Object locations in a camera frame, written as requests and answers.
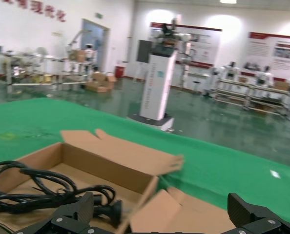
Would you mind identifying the flat brown floor carton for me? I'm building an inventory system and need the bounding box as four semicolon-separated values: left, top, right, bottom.
84;81;108;94

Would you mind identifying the small white tape strip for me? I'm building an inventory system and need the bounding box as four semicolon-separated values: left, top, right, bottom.
269;169;283;179

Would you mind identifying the brown carton on rack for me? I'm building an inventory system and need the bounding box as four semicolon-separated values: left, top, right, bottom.
68;49;87;62

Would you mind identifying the red fire extinguisher box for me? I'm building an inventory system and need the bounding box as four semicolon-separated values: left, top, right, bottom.
114;63;126;79

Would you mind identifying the red white wall poster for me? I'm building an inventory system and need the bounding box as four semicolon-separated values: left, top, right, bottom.
149;21;223;69
247;31;290;84

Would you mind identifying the white black humanoid robot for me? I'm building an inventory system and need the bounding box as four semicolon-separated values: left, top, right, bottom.
219;61;243;81
254;65;277;88

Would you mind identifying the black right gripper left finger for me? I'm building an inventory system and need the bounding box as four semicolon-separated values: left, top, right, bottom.
13;192;100;234

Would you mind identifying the white pipe shelving rack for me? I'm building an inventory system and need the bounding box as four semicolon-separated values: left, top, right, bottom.
0;46;65;93
65;29;95;85

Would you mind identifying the open brown floor carton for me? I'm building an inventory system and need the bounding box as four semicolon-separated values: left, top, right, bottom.
90;71;118;90

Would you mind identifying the black display board on stand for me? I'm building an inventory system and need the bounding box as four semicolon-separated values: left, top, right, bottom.
137;39;153;63

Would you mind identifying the green table cloth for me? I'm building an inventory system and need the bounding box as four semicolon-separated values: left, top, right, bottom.
0;97;290;227

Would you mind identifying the black power cable bundle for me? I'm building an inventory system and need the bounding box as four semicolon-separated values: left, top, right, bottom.
0;160;124;229

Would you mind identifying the open brown cardboard box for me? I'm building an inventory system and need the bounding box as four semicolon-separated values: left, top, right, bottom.
128;186;236;234
0;128;185;234

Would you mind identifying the blue grey doorway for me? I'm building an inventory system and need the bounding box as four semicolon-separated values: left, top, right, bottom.
81;19;111;72

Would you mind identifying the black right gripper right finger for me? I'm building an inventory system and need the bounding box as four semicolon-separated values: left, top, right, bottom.
222;192;290;234

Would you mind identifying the pipe frame workbench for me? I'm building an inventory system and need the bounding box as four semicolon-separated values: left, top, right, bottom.
248;82;290;116
214;78;252;108

